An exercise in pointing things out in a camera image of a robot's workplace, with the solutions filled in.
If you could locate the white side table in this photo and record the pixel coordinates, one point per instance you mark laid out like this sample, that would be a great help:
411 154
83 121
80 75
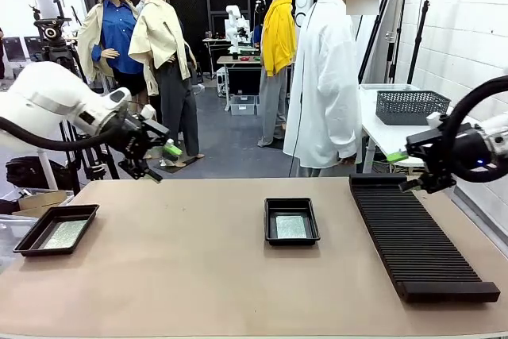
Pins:
387 136

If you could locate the grey woven plastic basket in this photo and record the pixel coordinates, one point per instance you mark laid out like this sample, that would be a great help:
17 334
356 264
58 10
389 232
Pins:
405 110

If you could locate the person in white coat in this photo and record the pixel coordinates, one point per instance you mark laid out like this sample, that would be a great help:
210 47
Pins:
325 77

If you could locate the dark monitor screen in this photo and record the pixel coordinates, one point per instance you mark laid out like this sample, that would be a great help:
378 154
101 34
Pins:
12 49
32 44

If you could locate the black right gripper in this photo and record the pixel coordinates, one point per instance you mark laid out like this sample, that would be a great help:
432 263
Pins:
466 152

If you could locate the mannequin in yellow hoodie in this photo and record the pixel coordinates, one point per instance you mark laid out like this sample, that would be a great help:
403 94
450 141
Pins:
278 37

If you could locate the brown top background table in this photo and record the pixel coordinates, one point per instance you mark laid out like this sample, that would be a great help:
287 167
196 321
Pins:
238 60

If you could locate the clear plastic box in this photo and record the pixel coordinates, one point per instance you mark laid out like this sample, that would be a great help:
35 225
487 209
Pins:
389 87

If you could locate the brown cardboard box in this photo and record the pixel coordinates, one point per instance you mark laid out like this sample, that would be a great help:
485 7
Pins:
39 200

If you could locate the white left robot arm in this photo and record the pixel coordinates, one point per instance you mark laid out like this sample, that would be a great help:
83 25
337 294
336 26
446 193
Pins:
51 97

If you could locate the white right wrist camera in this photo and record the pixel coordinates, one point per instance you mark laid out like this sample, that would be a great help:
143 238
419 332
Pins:
436 119

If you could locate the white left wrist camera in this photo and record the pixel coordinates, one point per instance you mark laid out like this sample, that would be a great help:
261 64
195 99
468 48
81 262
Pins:
147 112

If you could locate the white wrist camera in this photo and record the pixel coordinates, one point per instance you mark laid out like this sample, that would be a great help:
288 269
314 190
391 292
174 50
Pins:
436 119
147 112

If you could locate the person's right forearm white sleeve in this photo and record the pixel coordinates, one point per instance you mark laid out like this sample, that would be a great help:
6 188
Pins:
349 136

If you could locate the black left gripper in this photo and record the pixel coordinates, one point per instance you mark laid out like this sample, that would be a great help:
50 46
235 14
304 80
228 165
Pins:
135 138

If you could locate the person's right hand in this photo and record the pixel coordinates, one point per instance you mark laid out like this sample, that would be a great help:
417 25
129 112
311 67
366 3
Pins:
349 159

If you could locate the black slotted PCB rack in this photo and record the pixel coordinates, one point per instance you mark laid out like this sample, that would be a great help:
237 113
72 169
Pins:
416 251

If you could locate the black camera tripod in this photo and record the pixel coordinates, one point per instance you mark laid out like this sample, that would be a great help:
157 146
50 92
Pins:
53 33

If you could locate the mannequin in blue shirt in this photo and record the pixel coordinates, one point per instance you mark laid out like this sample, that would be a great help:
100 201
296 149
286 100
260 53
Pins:
117 33

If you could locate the background person dark clothes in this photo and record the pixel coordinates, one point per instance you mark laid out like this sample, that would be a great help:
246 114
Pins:
1 53

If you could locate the black bag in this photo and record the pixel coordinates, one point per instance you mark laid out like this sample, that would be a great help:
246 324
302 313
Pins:
28 172

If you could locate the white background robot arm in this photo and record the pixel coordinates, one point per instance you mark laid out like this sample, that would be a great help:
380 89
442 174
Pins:
234 13

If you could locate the mannequin in cream jacket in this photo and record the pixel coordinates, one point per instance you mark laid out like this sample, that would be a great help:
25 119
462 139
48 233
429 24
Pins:
158 33

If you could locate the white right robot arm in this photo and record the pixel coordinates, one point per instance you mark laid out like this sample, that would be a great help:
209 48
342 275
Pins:
498 132

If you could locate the clear storage bin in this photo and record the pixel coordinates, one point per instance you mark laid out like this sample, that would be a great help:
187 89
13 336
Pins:
243 106

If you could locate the black studio stand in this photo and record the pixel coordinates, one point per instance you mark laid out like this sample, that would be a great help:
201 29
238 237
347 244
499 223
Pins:
393 61

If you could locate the black light stand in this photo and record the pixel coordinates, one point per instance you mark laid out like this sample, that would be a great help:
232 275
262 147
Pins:
420 37

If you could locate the green printed circuit board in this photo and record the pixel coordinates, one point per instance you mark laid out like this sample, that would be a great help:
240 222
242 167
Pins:
293 227
65 233

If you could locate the black ESD tray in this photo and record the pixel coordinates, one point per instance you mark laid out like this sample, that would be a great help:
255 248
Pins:
291 208
39 232

